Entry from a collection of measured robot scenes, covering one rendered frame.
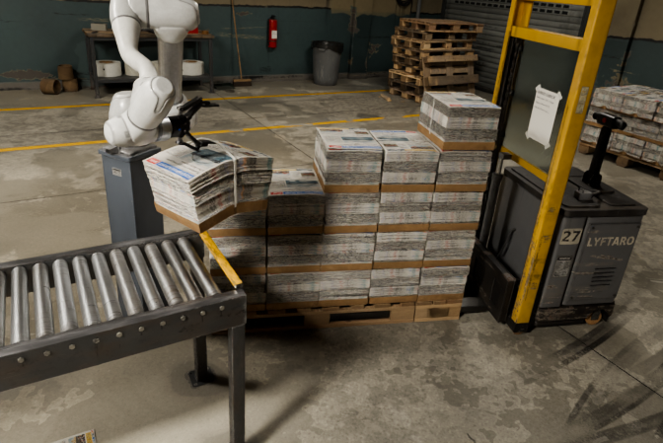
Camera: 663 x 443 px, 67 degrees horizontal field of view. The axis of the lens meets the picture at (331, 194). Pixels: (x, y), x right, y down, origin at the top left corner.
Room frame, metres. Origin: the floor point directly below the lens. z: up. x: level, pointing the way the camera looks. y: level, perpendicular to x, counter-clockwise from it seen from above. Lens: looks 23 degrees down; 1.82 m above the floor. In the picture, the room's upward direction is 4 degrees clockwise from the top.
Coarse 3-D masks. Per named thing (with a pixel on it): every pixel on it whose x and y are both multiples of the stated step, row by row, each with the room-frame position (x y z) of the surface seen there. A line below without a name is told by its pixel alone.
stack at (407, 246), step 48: (288, 192) 2.29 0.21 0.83; (336, 192) 2.34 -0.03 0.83; (384, 192) 2.39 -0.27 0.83; (432, 192) 2.44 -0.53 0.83; (240, 240) 2.22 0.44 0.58; (288, 240) 2.27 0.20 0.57; (336, 240) 2.32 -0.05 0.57; (384, 240) 2.38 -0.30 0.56; (288, 288) 2.28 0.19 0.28; (336, 288) 2.33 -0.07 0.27; (384, 288) 2.39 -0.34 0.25
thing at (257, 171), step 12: (216, 144) 1.94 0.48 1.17; (228, 144) 1.98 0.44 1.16; (252, 156) 1.82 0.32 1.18; (264, 156) 1.87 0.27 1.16; (252, 168) 1.80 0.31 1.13; (264, 168) 1.85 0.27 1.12; (252, 180) 1.80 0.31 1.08; (264, 180) 1.85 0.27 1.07; (240, 192) 1.76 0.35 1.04; (252, 192) 1.81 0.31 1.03; (264, 192) 1.86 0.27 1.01
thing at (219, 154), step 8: (192, 144) 1.90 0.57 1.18; (200, 152) 1.80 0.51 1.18; (208, 152) 1.80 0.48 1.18; (216, 152) 1.81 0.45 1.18; (224, 152) 1.81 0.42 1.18; (224, 160) 1.72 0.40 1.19; (232, 160) 1.74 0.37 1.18; (240, 160) 1.76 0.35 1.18; (232, 168) 1.73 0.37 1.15; (240, 168) 1.76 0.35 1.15; (232, 176) 1.73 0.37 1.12; (240, 176) 1.76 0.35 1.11; (232, 184) 1.73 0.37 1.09; (240, 184) 1.76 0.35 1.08; (232, 192) 1.73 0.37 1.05; (232, 200) 1.73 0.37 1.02
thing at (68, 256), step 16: (144, 240) 1.77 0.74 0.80; (160, 240) 1.78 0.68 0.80; (176, 240) 1.81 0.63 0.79; (192, 240) 1.84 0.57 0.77; (48, 256) 1.60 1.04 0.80; (64, 256) 1.61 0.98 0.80; (144, 256) 1.74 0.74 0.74; (32, 272) 1.54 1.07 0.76; (48, 272) 1.56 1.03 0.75; (112, 272) 1.68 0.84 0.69; (32, 288) 1.53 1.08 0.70
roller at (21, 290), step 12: (12, 276) 1.46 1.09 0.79; (24, 276) 1.46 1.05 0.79; (12, 288) 1.39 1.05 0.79; (24, 288) 1.39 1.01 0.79; (12, 300) 1.33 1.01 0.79; (24, 300) 1.33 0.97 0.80; (12, 312) 1.27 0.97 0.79; (24, 312) 1.27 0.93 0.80; (12, 324) 1.22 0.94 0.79; (24, 324) 1.21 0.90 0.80; (12, 336) 1.16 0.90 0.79; (24, 336) 1.16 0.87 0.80
